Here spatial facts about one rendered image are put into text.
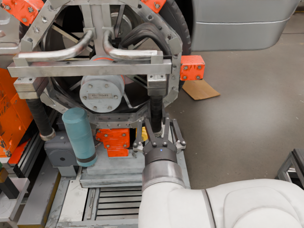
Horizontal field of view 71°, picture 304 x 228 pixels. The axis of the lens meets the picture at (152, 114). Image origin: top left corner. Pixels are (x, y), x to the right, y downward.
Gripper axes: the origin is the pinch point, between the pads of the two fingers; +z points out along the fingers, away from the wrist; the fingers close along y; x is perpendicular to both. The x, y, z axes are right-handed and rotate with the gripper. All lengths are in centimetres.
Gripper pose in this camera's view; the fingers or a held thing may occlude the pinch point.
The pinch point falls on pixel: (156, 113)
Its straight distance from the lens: 63.6
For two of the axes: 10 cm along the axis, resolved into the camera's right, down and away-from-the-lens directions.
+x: 0.0, -7.7, -6.3
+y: 10.0, -0.3, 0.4
